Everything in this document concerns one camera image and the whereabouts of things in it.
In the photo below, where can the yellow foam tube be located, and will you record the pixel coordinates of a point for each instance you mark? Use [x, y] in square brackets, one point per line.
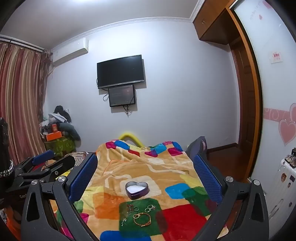
[129, 135]

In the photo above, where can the green patterned box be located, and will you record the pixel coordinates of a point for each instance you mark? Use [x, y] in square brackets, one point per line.
[61, 146]

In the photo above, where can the silver earrings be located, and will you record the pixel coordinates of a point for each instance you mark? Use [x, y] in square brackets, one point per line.
[124, 221]

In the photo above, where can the white air conditioner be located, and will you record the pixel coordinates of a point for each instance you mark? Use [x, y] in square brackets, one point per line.
[69, 52]

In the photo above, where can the wooden overhead cabinet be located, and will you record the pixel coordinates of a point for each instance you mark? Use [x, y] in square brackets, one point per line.
[210, 20]

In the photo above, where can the white suitcase with stickers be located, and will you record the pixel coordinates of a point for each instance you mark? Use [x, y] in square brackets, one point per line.
[282, 190]

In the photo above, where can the striped cloth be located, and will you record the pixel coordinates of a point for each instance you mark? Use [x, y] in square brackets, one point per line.
[76, 157]

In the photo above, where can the small black wall monitor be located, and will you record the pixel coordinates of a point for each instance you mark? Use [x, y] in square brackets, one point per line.
[121, 96]

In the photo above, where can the pile of clothes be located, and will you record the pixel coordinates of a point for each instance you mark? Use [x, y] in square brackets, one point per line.
[61, 118]

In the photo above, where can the purple heart-shaped tin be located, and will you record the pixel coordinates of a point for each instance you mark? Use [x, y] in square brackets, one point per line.
[136, 195]

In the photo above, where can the wooden door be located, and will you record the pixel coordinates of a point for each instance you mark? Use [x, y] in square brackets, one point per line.
[245, 111]

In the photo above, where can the dark dangling earrings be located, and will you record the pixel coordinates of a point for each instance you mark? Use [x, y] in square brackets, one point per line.
[129, 208]

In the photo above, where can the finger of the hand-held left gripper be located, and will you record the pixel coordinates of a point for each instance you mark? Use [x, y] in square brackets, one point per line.
[42, 156]
[62, 164]

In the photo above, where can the colourful patchwork fleece blanket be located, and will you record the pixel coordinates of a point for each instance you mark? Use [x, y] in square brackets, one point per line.
[138, 166]

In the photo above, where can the dark backpack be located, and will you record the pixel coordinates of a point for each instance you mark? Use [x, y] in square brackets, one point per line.
[196, 146]

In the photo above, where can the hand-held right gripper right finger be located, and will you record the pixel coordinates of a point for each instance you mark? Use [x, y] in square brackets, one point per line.
[208, 178]

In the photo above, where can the black wall television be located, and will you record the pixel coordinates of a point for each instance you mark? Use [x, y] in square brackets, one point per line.
[120, 71]

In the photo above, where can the orange box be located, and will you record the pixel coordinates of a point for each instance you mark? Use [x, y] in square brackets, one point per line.
[53, 136]

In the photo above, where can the white wardrobe door pink hearts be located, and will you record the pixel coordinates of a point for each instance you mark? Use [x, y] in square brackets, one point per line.
[275, 92]

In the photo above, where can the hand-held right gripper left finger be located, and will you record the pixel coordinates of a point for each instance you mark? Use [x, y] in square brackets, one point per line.
[84, 176]

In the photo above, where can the striped red curtain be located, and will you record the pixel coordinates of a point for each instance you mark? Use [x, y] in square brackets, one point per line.
[20, 97]

